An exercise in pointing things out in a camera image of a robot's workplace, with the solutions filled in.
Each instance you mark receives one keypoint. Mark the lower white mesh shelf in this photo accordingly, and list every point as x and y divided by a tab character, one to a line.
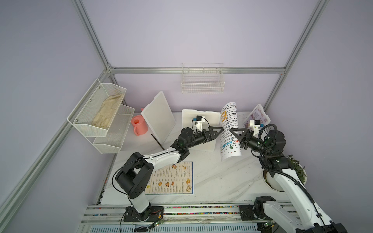
117	132

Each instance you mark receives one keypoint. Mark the white wire wall basket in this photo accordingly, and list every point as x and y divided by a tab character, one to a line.
202	78

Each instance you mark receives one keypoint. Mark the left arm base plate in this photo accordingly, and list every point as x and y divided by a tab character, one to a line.
151	214

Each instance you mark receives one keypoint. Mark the beige cloth in shelf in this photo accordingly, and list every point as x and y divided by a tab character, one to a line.
107	111

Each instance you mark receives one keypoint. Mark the large white board rear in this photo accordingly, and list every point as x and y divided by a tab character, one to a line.
159	117

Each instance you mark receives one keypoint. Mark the dotted table price menu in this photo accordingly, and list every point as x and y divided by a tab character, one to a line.
229	145

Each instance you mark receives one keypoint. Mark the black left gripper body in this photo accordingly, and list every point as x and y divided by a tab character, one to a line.
202	138

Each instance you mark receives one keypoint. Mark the potted green plant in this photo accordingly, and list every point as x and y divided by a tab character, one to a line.
300	171

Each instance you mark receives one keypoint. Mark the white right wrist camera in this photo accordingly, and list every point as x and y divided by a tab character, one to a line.
255	126

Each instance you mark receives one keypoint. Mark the black allen key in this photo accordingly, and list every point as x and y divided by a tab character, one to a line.
157	142

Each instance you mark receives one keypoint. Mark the aluminium front rail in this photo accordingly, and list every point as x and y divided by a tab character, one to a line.
172	213

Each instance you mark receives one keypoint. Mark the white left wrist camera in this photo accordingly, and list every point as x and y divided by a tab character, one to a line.
198	123

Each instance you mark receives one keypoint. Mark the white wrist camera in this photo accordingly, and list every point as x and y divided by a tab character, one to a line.
198	123
255	126

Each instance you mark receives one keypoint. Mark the white mesh shelf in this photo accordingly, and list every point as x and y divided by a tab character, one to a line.
117	132
84	117

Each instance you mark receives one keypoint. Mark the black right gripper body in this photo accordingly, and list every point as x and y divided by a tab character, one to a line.
252	142

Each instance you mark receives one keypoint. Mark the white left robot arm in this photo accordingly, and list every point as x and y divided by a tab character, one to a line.
134	175

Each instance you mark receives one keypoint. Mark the large dim sum menu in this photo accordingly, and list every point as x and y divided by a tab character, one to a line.
176	179

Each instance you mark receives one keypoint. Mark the upper white mesh shelf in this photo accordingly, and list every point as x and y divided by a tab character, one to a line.
84	117

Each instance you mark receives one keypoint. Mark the large white board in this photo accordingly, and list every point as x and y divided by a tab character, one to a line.
159	117
212	119

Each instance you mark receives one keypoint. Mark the large white board front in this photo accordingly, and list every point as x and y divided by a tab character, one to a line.
212	119

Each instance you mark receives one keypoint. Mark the pink plastic cup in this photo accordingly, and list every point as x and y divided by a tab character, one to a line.
140	125

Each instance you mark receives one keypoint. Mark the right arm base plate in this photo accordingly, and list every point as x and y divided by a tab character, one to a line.
250	212

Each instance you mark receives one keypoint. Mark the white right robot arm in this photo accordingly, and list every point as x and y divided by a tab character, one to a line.
270	143

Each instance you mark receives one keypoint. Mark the narrow white rack box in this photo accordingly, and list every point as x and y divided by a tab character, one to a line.
258	116

